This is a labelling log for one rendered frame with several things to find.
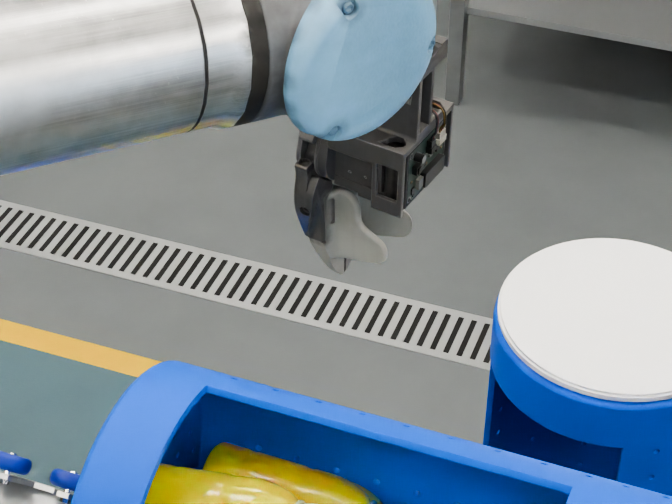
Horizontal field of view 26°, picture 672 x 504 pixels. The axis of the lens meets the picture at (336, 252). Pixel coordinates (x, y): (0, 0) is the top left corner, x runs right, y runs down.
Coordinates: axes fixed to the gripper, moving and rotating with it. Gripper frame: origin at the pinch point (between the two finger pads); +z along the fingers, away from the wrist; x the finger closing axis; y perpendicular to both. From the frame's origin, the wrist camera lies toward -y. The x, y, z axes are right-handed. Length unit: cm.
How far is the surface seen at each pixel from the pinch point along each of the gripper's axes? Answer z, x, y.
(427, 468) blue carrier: 37.7, 16.0, 1.7
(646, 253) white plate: 44, 66, 6
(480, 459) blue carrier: 25.6, 9.4, 9.6
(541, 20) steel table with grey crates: 121, 231, -75
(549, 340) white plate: 44, 46, 2
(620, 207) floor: 149, 206, -40
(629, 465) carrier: 55, 42, 15
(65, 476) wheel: 51, 5, -36
